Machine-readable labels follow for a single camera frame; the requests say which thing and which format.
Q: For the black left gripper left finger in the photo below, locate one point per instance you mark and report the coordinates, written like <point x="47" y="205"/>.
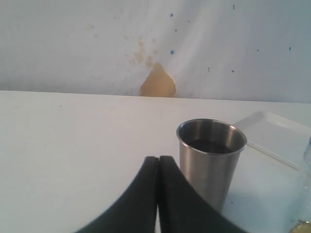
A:
<point x="135" y="210"/>

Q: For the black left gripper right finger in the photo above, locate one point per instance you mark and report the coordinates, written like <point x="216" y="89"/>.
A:
<point x="181" y="209"/>

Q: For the stainless steel cup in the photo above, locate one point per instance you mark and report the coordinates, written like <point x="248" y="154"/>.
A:
<point x="209" y="150"/>

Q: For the clear shaker body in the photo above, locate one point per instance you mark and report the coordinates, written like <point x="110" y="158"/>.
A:
<point x="302" y="191"/>

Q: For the white plastic tray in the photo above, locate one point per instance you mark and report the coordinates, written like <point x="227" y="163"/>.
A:
<point x="276" y="136"/>

